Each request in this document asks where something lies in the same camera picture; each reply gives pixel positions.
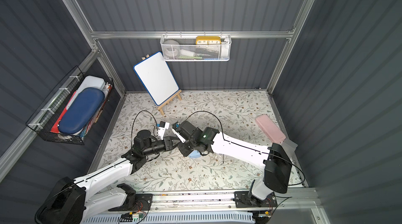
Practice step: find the navy blue oval case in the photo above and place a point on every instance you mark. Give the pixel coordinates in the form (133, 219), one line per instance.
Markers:
(81, 111)

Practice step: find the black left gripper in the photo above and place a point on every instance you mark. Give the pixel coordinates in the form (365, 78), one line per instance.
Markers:
(169, 143)

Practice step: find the grey tape roll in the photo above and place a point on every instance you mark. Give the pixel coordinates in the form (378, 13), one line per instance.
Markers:
(170, 49)

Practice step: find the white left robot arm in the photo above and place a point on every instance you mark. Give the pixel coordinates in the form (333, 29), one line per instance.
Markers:
(72, 201)

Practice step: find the white wire wall basket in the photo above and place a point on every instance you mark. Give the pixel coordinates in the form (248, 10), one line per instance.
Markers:
(192, 52)

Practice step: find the blue framed whiteboard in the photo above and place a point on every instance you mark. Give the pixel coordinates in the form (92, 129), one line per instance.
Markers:
(156, 78)

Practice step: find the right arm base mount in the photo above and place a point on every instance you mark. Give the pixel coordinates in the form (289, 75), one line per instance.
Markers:
(245, 199)

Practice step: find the light blue alarm clock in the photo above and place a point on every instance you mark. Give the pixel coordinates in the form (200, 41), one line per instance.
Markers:
(194, 154)

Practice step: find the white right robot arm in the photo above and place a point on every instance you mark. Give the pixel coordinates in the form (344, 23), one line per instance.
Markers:
(273, 161)

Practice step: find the wooden easel stand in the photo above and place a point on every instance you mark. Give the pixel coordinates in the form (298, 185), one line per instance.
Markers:
(169, 100)

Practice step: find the yellow alarm clock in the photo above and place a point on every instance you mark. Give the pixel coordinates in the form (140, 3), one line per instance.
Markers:
(208, 40)

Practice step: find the pink rectangular case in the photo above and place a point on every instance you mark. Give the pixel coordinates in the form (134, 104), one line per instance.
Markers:
(270, 129)

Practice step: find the black wire side basket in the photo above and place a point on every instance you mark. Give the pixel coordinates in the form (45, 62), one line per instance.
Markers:
(44, 122)

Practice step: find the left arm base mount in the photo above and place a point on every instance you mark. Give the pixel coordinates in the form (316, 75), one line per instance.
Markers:
(136, 202)

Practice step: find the white plastic tray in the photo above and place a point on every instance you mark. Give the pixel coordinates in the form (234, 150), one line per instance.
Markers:
(88, 82)

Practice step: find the grey translucent box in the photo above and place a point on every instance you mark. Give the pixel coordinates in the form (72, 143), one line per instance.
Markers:
(289, 147)

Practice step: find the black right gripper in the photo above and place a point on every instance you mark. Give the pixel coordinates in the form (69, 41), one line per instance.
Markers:
(181, 128)

